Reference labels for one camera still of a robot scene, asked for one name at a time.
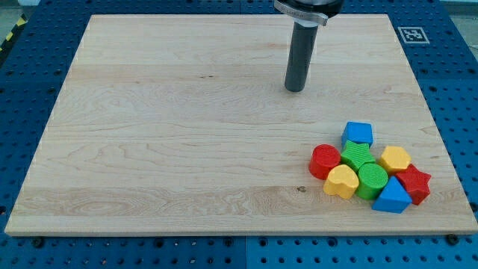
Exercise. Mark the black robot arm flange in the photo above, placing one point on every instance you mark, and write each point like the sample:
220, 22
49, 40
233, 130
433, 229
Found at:
309, 13

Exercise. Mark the blue cube block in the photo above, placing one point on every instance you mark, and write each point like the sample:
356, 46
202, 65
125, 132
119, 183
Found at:
358, 133

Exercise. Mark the light wooden board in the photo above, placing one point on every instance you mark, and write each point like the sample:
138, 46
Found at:
177, 125

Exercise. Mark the red cylinder block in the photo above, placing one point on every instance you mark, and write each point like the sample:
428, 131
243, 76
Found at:
323, 159

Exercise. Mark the yellow heart block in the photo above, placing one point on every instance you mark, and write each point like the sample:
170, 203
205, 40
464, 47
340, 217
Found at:
341, 181

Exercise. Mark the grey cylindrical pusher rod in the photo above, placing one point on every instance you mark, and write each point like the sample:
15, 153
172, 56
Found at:
302, 46

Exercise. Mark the green star block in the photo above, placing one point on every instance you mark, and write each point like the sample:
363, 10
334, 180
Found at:
355, 155

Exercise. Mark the green cylinder block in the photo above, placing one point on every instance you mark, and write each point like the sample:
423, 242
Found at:
372, 179

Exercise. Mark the yellow hexagon block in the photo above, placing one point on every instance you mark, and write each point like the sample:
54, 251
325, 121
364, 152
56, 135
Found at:
394, 159

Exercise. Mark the blue triangle block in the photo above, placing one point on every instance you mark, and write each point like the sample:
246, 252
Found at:
393, 198

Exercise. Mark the red star block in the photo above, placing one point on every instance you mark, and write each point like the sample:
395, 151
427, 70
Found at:
415, 182

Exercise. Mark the white fiducial marker tag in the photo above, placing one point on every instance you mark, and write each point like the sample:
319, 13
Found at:
413, 35

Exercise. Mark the black yellow hazard tape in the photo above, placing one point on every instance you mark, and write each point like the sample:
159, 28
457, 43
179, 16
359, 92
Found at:
14, 33

